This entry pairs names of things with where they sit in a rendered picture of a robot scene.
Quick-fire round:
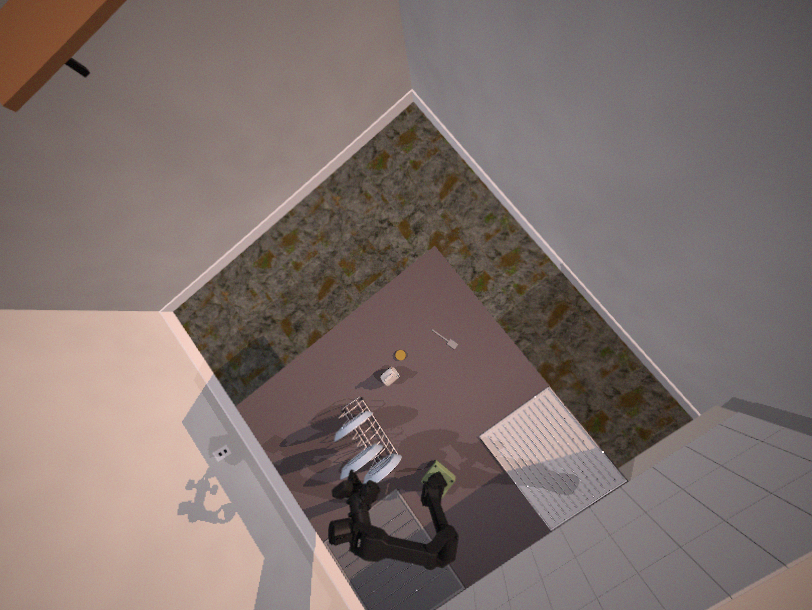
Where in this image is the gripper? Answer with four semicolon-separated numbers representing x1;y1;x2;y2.
332;469;370;519

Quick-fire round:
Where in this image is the white tiled splashback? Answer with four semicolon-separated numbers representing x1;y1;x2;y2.
436;406;812;610

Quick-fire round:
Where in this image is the grey mug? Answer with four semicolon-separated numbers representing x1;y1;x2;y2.
381;367;399;386

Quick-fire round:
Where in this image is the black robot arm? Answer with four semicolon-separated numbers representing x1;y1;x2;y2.
328;471;459;570

